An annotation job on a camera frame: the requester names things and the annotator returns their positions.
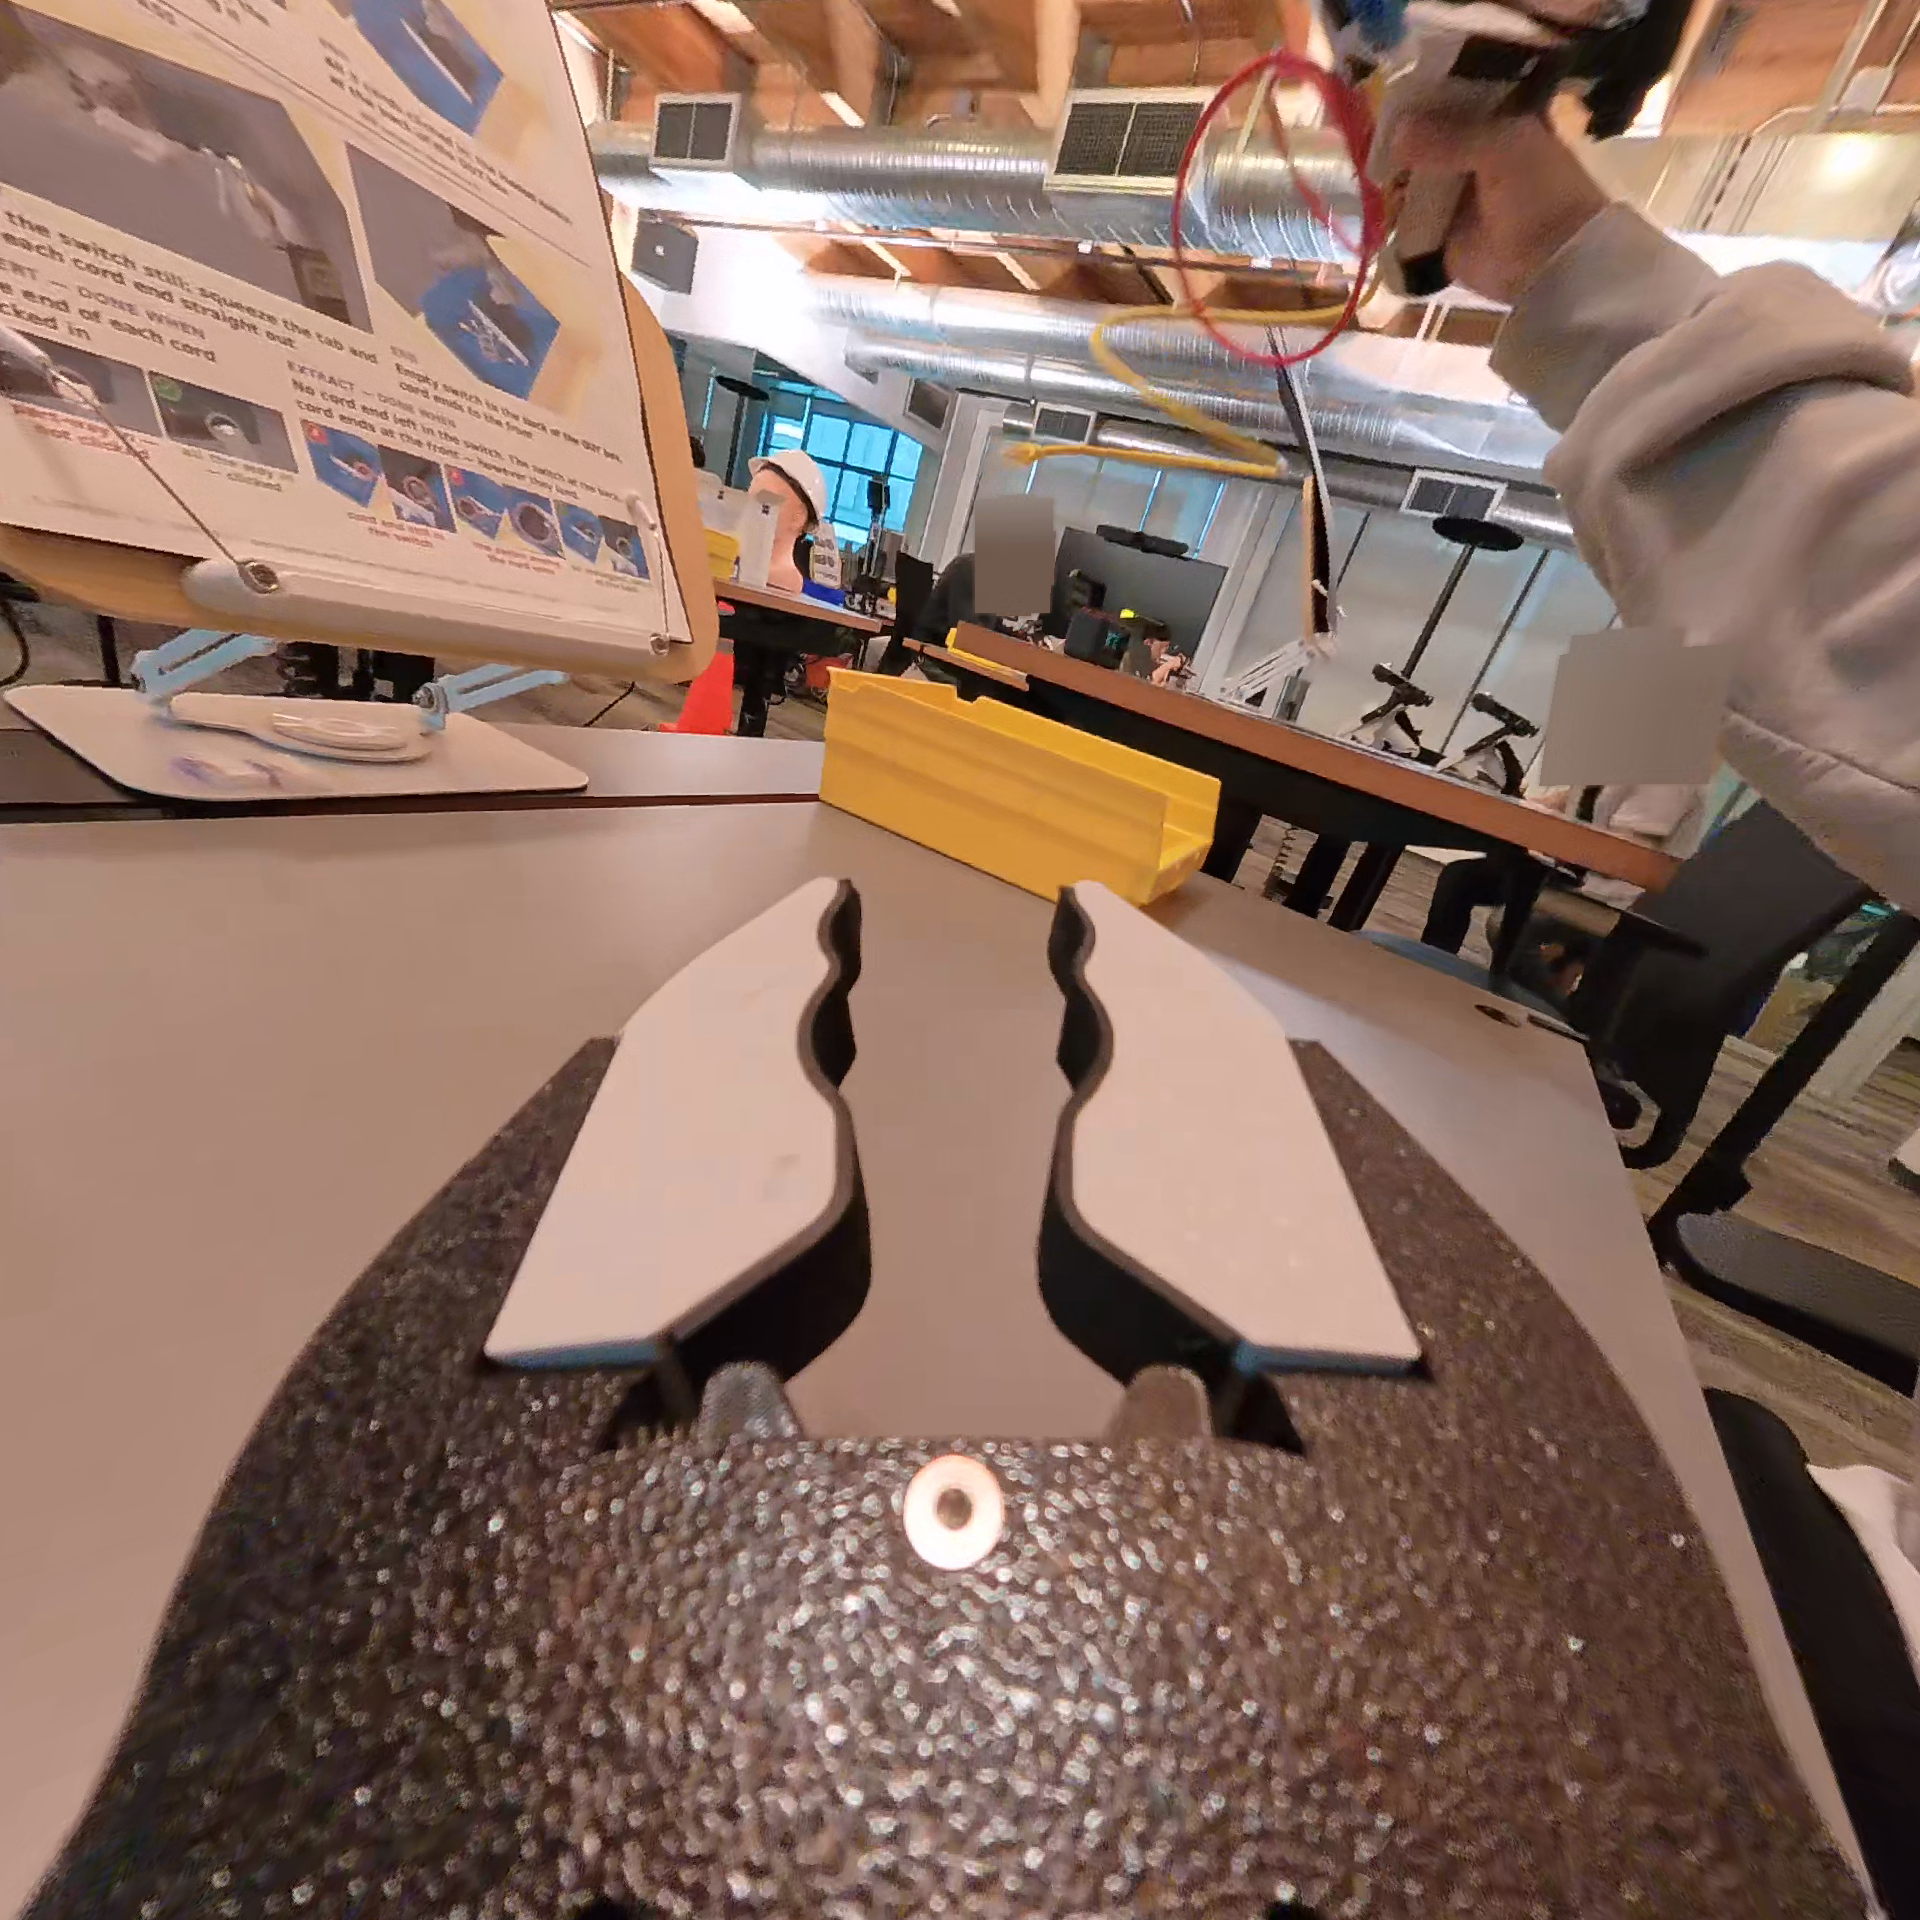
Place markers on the person's right forearm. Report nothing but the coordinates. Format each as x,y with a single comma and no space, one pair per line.
1741,511

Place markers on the person's right hand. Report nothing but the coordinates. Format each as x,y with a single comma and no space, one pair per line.
1536,205

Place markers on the yellow plastic bin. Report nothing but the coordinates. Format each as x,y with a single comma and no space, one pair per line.
991,788

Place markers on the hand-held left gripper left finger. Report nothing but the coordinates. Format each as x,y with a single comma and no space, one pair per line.
692,1172

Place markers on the instruction sheet board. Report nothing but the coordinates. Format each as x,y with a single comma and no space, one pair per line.
332,270

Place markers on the silver ventilation duct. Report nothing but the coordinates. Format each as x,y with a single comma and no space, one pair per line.
902,182

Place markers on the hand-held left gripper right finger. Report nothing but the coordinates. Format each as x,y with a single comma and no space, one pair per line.
1230,1172

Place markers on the wooden background desk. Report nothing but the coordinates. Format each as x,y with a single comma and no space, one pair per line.
1323,750

